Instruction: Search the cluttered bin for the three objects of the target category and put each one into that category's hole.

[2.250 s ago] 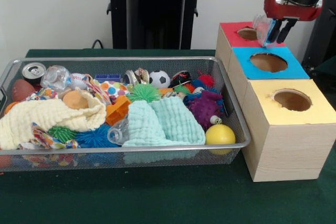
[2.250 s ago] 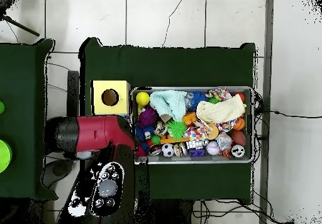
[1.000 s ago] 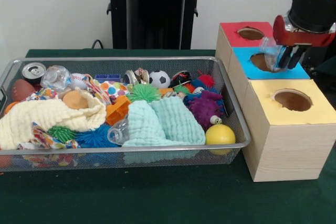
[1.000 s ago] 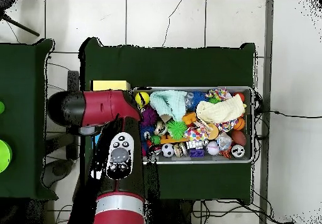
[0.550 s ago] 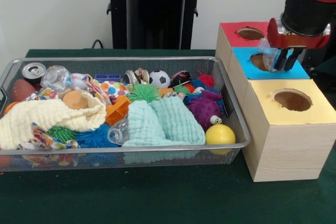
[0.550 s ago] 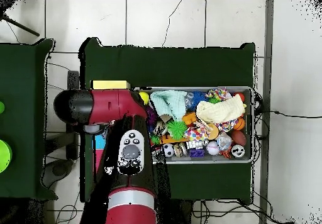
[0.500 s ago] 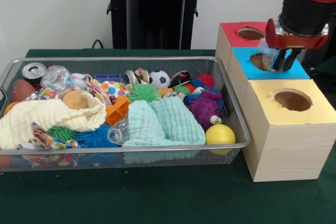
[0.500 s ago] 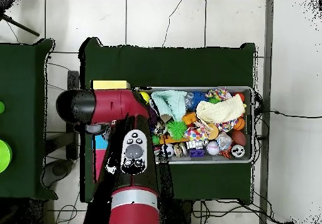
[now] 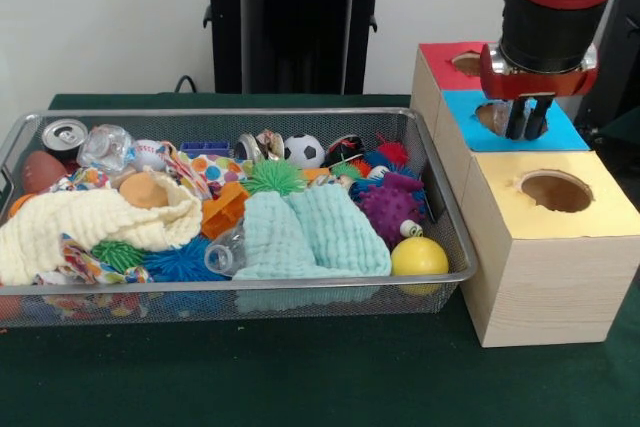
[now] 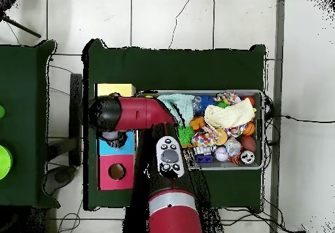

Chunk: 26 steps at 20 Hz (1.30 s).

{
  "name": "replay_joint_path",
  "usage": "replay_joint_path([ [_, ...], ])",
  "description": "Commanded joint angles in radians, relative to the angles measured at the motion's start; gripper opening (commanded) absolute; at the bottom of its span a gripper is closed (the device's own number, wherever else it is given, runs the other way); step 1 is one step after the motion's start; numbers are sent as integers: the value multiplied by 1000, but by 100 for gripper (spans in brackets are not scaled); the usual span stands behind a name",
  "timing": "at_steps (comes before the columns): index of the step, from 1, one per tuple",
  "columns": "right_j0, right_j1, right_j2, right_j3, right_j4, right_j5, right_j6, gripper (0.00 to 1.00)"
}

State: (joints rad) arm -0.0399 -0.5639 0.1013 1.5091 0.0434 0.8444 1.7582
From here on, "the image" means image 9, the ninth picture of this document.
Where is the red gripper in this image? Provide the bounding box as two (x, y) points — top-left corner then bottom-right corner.
(478, 41), (600, 141)

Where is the wooden box with three holes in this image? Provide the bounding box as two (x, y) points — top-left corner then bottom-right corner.
(409, 40), (640, 348)

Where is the shallow metal mesh bin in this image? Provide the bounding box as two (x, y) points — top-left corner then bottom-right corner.
(0, 106), (479, 331)

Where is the black chair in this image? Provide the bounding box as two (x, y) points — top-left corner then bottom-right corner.
(574, 0), (640, 138)

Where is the purple spiky ball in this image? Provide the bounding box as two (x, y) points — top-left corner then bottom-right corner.
(355, 182), (426, 247)

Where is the yellow smooth ball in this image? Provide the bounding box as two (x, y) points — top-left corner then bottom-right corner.
(390, 236), (450, 297)

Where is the black and white soccer ball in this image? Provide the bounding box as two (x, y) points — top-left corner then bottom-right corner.
(283, 133), (326, 169)

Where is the mint green cloth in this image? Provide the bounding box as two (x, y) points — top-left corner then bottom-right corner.
(232, 181), (393, 282)

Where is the orange plastic block toy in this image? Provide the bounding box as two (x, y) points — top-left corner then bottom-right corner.
(199, 180), (251, 241)

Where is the dark green table cloth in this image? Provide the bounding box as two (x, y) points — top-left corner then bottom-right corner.
(0, 92), (640, 427)

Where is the tan foam ball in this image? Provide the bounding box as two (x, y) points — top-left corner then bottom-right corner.
(118, 170), (174, 209)

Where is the cream yellow cloth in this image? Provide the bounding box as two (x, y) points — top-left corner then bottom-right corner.
(0, 166), (204, 287)

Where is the silver topped drink can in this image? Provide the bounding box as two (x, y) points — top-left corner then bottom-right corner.
(40, 118), (89, 164)

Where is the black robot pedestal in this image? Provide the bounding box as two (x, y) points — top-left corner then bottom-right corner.
(192, 0), (404, 96)

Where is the green stringy koosh ball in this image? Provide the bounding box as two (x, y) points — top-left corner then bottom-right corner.
(242, 157), (307, 197)

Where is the blue stringy koosh ball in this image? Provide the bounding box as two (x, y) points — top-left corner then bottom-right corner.
(142, 235), (221, 282)

